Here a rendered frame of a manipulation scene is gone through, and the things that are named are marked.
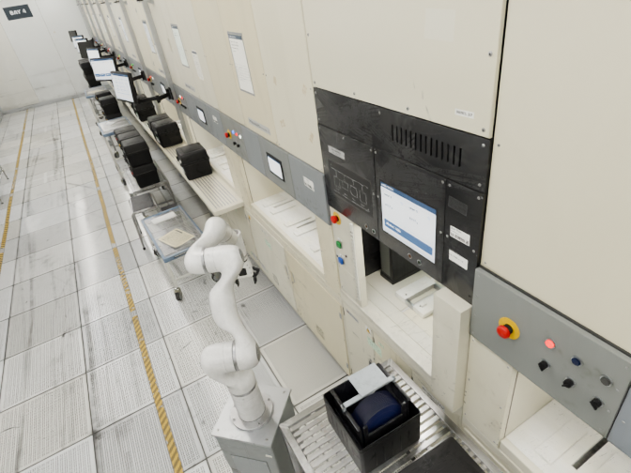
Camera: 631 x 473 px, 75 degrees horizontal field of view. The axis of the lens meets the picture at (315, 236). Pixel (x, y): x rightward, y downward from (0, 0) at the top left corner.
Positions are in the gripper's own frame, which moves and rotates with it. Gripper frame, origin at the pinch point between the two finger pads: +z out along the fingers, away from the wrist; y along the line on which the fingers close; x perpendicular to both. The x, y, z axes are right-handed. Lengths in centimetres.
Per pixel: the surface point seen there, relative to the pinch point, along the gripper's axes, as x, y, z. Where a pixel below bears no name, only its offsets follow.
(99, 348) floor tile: 74, -150, 101
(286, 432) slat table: -73, 15, 25
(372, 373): -76, 53, -7
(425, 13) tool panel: -60, 76, -121
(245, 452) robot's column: -72, -5, 36
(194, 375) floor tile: 30, -63, 101
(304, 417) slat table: -67, 23, 26
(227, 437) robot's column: -71, -10, 25
